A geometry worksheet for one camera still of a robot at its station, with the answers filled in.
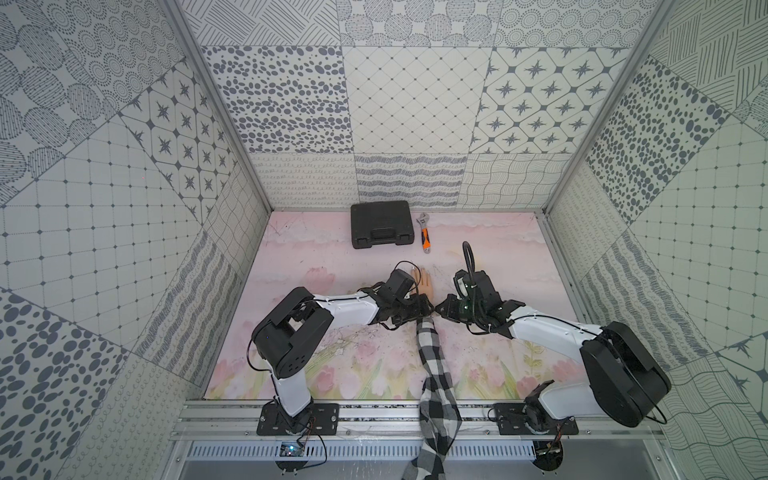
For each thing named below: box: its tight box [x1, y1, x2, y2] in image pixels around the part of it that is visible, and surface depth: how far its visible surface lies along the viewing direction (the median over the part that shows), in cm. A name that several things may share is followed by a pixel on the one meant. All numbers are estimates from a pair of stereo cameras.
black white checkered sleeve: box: [402, 316, 463, 480], surface depth 72 cm
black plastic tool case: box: [350, 200, 415, 249], surface depth 112 cm
